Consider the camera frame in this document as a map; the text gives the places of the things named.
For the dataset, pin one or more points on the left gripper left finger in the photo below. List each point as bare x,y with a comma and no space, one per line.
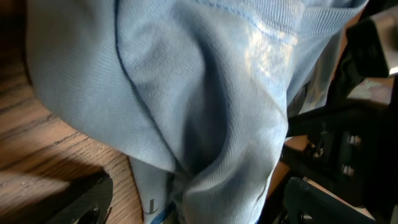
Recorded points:
88,202

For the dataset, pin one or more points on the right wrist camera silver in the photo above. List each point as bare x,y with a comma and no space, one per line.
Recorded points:
373,44

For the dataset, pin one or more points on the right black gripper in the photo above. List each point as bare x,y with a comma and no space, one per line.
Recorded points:
352,152

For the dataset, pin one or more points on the light blue printed t-shirt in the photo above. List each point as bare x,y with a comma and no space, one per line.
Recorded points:
196,93

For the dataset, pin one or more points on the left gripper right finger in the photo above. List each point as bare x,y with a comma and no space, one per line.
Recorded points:
307,204

